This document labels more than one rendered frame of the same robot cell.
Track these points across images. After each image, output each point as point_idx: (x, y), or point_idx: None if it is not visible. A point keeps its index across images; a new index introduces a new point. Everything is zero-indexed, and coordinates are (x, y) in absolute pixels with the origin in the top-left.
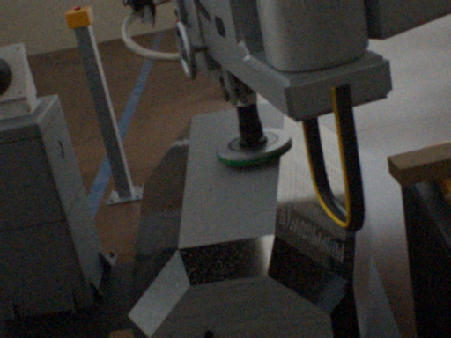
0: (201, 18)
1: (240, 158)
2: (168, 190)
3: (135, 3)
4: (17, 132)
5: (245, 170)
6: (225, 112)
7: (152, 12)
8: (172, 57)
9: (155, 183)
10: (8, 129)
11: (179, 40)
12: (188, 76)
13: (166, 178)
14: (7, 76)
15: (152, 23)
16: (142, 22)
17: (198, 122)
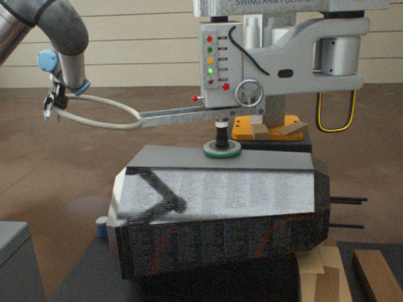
0: (246, 78)
1: (238, 149)
2: (210, 186)
3: (68, 101)
4: (18, 238)
5: (237, 155)
6: (138, 157)
7: (63, 109)
8: (137, 125)
9: (155, 206)
10: (12, 239)
11: (240, 90)
12: (249, 106)
13: (180, 190)
14: None
15: (61, 118)
16: (47, 120)
17: (144, 164)
